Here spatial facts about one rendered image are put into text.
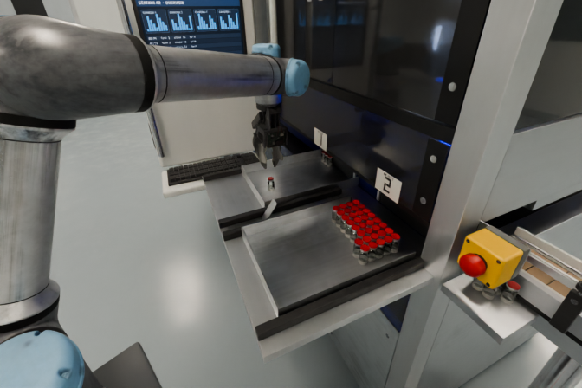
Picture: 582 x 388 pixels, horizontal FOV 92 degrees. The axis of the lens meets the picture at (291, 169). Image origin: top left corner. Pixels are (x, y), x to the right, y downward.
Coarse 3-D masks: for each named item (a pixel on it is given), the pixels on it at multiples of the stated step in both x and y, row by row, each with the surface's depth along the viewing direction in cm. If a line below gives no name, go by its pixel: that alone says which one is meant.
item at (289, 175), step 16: (288, 160) 111; (304, 160) 114; (320, 160) 113; (256, 176) 103; (272, 176) 103; (288, 176) 103; (304, 176) 102; (320, 176) 102; (336, 176) 102; (256, 192) 89; (272, 192) 93; (288, 192) 93; (304, 192) 87
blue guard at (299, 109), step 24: (288, 96) 115; (312, 96) 96; (288, 120) 120; (312, 120) 100; (336, 120) 85; (360, 120) 74; (384, 120) 66; (336, 144) 88; (360, 144) 77; (384, 144) 68; (408, 144) 61; (360, 168) 79; (384, 168) 70; (408, 168) 62; (408, 192) 64
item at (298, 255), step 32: (256, 224) 74; (288, 224) 78; (320, 224) 78; (256, 256) 68; (288, 256) 68; (320, 256) 68; (352, 256) 67; (384, 256) 67; (288, 288) 60; (320, 288) 60
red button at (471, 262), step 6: (462, 258) 50; (468, 258) 49; (474, 258) 49; (480, 258) 49; (462, 264) 50; (468, 264) 49; (474, 264) 48; (480, 264) 48; (462, 270) 51; (468, 270) 49; (474, 270) 48; (480, 270) 48; (474, 276) 49
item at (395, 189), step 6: (378, 168) 71; (378, 174) 72; (384, 174) 70; (378, 180) 72; (384, 180) 70; (396, 180) 66; (378, 186) 73; (396, 186) 67; (384, 192) 71; (390, 192) 69; (396, 192) 67; (396, 198) 68
